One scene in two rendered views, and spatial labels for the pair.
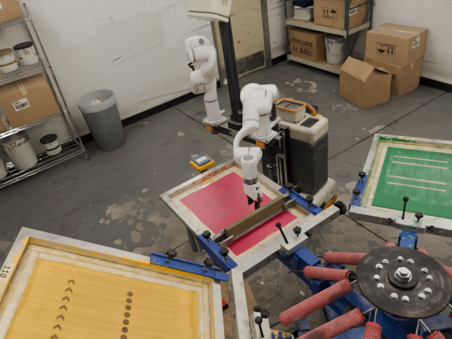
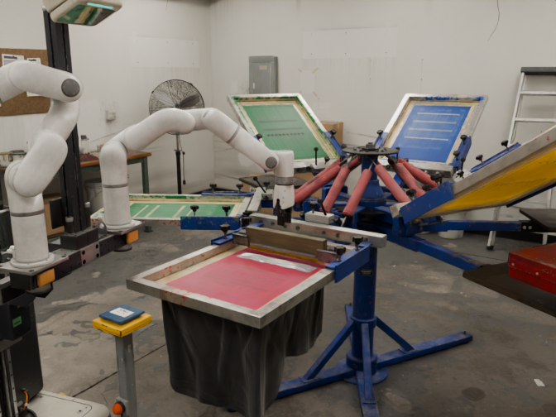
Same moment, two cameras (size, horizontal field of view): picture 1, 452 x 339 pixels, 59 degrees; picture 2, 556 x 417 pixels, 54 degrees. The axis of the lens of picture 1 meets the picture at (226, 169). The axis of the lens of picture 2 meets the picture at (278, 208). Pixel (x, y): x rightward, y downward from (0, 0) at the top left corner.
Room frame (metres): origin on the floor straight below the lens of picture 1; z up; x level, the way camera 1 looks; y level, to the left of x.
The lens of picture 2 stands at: (2.63, 1.78, 1.70)
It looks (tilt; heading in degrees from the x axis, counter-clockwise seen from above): 14 degrees down; 242
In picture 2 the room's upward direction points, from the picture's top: straight up
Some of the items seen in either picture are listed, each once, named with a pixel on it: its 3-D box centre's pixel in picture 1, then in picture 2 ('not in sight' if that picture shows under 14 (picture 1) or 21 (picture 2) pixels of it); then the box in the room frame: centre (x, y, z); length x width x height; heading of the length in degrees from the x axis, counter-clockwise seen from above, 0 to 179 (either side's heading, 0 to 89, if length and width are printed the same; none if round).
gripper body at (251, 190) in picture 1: (251, 187); (284, 194); (1.58, -0.11, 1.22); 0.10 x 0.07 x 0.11; 30
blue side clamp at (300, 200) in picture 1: (299, 202); (236, 239); (1.68, -0.37, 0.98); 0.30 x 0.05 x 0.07; 29
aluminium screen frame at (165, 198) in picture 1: (234, 206); (256, 267); (1.76, -0.01, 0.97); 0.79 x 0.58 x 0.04; 29
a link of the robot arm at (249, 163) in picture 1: (251, 161); (275, 162); (1.62, -0.13, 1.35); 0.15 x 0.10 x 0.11; 166
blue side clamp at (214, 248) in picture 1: (217, 253); (348, 261); (1.42, 0.12, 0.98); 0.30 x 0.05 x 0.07; 29
